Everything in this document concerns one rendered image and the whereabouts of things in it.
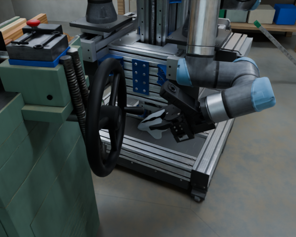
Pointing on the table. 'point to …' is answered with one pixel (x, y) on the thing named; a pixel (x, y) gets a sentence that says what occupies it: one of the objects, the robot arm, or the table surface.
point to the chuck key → (25, 39)
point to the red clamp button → (33, 22)
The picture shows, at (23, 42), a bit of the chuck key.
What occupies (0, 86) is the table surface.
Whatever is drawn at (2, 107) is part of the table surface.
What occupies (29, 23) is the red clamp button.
